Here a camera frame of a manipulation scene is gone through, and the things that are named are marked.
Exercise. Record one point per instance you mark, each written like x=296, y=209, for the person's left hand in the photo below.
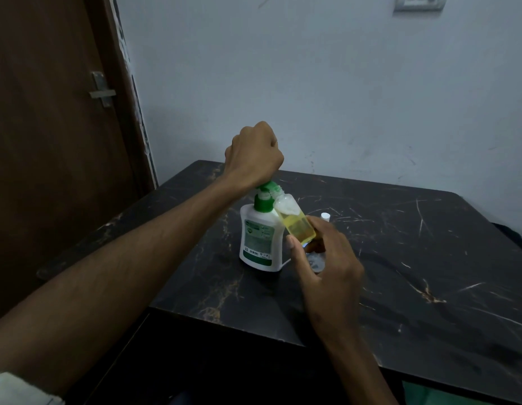
x=254, y=158

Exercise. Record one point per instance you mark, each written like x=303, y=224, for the person's right hand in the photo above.
x=334, y=286

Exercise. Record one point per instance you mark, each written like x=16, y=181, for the small clear bottle white cap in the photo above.
x=318, y=262

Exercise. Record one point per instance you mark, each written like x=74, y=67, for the white green hand sanitizer bottle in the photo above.
x=258, y=248

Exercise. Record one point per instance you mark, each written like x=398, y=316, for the person's left forearm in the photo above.
x=100, y=286

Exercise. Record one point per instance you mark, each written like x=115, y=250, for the person's right forearm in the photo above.
x=362, y=375

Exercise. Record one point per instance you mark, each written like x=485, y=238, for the person's white sleeve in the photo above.
x=16, y=390

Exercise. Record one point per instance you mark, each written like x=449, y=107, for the green cloth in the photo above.
x=438, y=396

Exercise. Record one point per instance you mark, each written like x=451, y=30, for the metal door latch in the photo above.
x=102, y=93

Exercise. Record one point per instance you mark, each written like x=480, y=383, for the brown wooden door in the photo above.
x=41, y=185

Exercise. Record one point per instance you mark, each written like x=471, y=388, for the white wall switch plate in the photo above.
x=419, y=2

